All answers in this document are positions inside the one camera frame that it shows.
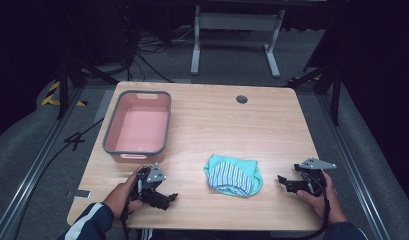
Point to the grey metal desk frame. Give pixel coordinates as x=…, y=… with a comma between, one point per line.
x=237, y=21

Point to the yellow and black floor tape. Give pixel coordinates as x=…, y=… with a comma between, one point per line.
x=49, y=98

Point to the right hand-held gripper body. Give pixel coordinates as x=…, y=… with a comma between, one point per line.
x=313, y=164

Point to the pink basin with grey rim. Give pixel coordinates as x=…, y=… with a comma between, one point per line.
x=138, y=126

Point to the black metal stand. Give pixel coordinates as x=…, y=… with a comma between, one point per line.
x=335, y=96
x=63, y=90

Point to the person's right hand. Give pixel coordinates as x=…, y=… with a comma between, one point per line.
x=333, y=203

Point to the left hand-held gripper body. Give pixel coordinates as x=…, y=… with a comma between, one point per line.
x=156, y=175

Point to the teal striped cloth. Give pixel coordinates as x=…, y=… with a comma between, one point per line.
x=232, y=175

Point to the aluminium floor rail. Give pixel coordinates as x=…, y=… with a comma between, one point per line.
x=355, y=166
x=32, y=173

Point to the person's left hand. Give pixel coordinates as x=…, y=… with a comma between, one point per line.
x=120, y=196

